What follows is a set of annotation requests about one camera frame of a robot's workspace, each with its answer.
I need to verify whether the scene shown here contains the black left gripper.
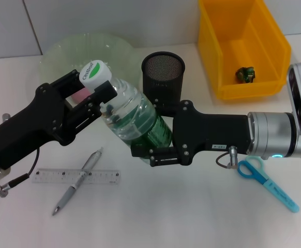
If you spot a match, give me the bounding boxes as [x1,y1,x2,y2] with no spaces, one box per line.
[0,69,117,171]

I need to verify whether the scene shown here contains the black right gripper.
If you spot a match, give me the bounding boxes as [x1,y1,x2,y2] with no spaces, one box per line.
[130,98,256,167]

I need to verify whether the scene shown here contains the pink toy peach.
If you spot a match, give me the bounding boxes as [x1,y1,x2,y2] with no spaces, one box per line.
[71,89,93,101]

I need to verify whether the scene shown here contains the clear green-label plastic bottle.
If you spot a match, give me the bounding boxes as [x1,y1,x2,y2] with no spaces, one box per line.
[79,59,173,166]

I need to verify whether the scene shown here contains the green plastic wrapper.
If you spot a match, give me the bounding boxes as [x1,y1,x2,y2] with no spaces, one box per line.
[234,66,257,84]

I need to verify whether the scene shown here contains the translucent green fruit plate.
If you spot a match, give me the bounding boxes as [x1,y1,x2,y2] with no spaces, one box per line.
[40,32,140,87]

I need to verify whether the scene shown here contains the black mesh pen holder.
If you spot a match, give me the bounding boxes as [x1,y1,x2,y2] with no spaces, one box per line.
[139,51,187,117]

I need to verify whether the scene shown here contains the clear plastic ruler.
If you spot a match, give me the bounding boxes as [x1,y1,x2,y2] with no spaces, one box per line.
[32,168,122,185]

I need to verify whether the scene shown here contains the grey ballpoint pen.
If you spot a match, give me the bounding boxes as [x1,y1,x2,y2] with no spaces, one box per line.
[51,146,104,216]

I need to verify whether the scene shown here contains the blue scissors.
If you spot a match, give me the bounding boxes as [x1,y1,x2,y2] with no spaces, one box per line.
[237,154,300,213]

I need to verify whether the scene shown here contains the yellow plastic bin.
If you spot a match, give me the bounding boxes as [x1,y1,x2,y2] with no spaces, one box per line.
[197,0,292,101]

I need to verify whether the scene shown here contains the grey right gripper cable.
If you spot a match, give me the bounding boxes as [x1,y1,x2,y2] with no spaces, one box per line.
[216,145,238,170]

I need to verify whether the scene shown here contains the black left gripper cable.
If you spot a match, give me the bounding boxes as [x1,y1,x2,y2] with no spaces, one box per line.
[0,147,41,198]

